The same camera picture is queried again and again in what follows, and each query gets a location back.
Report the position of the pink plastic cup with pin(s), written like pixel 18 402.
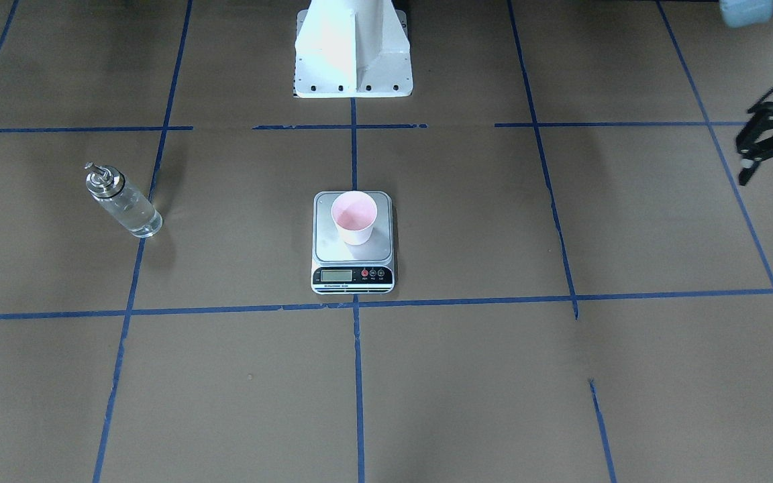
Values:
pixel 354 213

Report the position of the clear glass sauce bottle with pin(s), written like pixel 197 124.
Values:
pixel 122 200

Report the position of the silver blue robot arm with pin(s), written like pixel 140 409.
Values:
pixel 738 14

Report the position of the silver digital kitchen scale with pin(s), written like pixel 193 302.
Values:
pixel 338 268

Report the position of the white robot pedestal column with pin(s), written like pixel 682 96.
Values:
pixel 352 49

